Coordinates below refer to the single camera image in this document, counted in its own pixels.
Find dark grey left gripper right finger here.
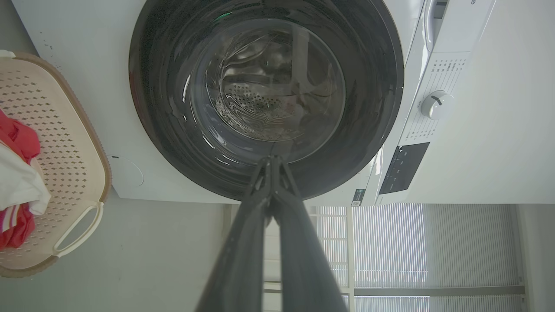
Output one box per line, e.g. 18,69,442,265
273,156,348,312

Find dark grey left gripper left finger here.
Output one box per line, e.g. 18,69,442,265
195,158,273,312

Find round black glass washer door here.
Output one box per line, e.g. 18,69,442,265
129,0,405,202

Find white washing machine body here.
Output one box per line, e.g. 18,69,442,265
11,0,555,207

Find white window blinds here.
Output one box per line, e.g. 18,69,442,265
310,204,527,312

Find black display panel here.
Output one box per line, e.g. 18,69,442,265
379,142,431,195

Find round white filter cover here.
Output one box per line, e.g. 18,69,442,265
111,156,144,188

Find steel perforated washer drum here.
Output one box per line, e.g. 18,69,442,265
206,30,346,142

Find beige perforated laundry basket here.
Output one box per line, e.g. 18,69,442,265
0,50,112,278

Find white program dial knob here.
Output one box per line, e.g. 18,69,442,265
421,90,454,120

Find red garment with white stripes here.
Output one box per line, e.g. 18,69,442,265
0,108,42,250

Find white detergent drawer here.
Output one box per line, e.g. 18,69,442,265
422,0,450,53

